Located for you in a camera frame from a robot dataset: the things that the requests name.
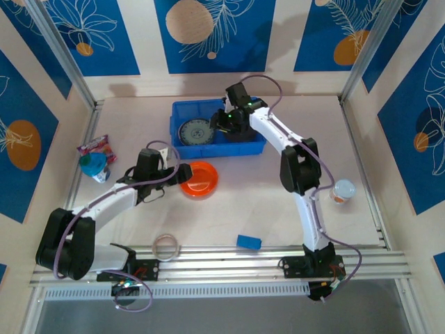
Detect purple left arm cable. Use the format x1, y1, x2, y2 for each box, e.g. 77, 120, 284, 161
54, 139, 181, 312

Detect blue and white patterned plate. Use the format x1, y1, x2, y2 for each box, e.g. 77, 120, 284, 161
177, 118, 214, 146

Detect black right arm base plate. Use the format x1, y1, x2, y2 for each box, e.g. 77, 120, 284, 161
280, 255, 347, 279

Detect cup with blue lid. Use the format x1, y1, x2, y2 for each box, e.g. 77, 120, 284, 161
79, 152, 113, 184

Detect blue rectangular block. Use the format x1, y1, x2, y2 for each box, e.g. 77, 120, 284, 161
236, 234, 262, 251

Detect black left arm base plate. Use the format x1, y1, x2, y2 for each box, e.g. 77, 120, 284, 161
96, 259, 160, 283

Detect clear tape ring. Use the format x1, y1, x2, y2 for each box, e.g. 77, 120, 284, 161
152, 233, 181, 261

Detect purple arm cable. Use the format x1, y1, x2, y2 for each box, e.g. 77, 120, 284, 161
54, 139, 181, 312
241, 74, 364, 303

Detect colourful snack packet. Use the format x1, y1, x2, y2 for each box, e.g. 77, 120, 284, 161
76, 134, 118, 165

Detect aluminium mounting rails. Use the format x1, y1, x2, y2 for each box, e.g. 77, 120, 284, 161
29, 245, 413, 288

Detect aluminium frame post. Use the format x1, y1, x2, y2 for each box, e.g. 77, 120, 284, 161
339, 0, 406, 104
24, 0, 98, 109

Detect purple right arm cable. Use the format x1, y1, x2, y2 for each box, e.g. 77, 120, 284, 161
241, 74, 364, 303

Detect aluminium side rail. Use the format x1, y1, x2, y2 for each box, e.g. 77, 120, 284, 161
339, 99, 392, 250
60, 100, 105, 223

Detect orange plastic plate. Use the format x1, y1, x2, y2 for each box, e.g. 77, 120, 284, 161
179, 161, 220, 198

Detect yogurt cup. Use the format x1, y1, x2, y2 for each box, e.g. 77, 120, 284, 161
329, 178, 357, 207

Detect white slotted cable duct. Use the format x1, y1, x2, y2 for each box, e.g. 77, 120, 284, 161
44, 282, 311, 302

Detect blue plastic bin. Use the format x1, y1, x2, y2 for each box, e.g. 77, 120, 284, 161
169, 97, 268, 159

